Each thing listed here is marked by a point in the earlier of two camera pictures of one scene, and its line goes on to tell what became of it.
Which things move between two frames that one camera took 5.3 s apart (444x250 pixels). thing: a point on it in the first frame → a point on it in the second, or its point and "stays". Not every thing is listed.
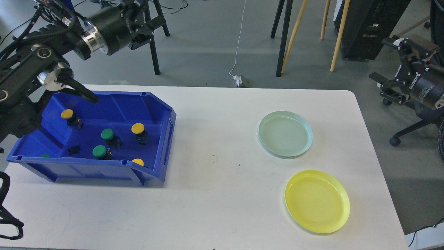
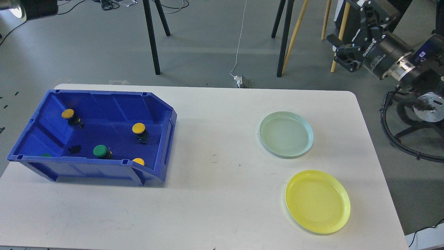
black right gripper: x=423 y=80 → x=383 y=52
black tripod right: x=285 y=32 stays
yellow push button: x=142 y=136 stays
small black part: x=74 y=150 stays
